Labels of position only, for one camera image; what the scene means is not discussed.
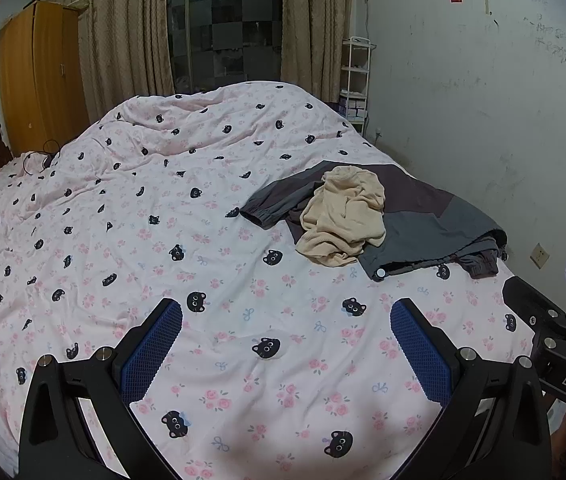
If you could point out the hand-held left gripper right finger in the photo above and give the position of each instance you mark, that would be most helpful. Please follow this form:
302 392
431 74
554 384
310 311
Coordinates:
420 350

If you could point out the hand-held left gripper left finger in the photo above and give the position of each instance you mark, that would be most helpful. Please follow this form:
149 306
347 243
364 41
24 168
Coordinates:
155 345

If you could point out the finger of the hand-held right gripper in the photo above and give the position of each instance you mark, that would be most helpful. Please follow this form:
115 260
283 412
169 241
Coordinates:
528 300

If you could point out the cream knit sweater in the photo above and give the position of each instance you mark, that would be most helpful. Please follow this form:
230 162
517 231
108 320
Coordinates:
343 220

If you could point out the pink cat-print duvet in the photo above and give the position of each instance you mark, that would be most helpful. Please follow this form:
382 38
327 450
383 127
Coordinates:
163 220

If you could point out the grey purple jacket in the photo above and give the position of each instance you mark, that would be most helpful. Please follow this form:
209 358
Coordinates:
428 220

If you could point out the white shelf rack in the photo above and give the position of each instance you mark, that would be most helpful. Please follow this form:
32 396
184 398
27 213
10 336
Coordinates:
355 80

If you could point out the wooden wardrobe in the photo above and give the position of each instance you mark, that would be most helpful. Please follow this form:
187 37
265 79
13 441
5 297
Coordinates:
43 75

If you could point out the beige curtain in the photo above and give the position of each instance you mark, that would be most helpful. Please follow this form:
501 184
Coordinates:
123 35
313 25

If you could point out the wall socket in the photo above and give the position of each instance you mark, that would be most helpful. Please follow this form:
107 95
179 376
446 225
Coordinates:
539 255

